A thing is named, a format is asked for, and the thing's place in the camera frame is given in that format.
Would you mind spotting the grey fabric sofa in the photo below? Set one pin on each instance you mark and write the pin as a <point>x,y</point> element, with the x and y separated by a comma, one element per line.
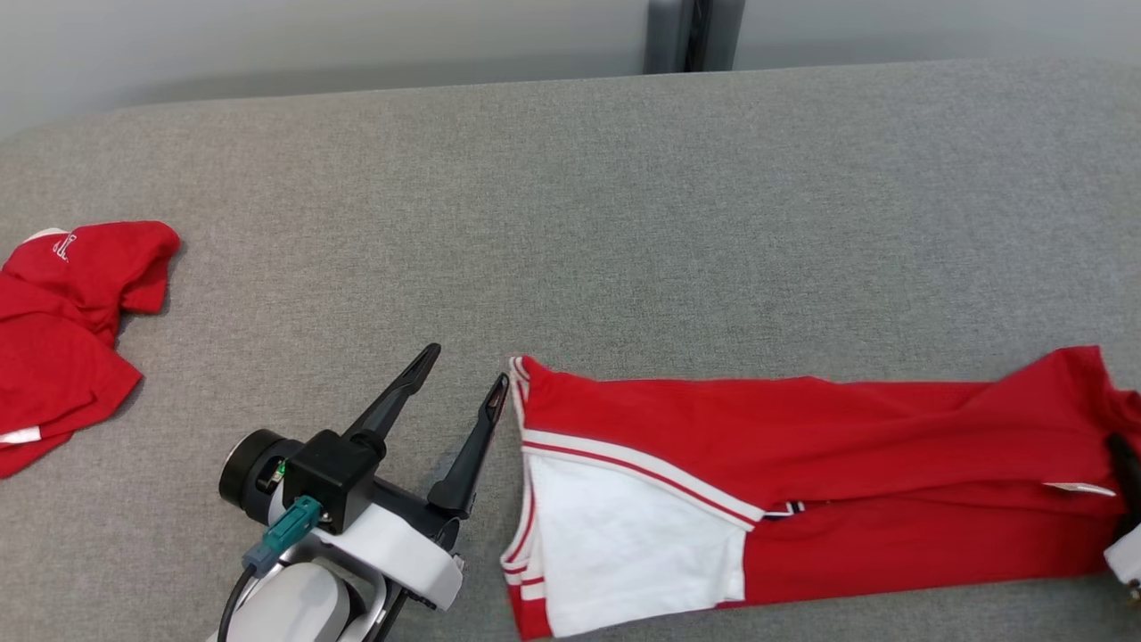
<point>579,223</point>

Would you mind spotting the dark grey pillar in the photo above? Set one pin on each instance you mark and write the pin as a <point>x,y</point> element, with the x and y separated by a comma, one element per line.
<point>664,36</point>

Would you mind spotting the red and white basketball jersey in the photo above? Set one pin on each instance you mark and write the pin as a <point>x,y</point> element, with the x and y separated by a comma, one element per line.
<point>847,446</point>

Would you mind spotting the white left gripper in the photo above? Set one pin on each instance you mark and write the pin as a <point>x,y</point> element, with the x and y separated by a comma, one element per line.
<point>401,553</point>

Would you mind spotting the red shorts with white trim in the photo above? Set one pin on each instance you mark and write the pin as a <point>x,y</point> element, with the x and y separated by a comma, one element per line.
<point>62,339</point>

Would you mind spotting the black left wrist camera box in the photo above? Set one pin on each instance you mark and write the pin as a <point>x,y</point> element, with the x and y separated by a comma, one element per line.
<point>334,477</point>

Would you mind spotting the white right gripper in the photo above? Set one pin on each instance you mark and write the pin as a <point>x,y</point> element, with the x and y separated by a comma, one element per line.
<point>1128,557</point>

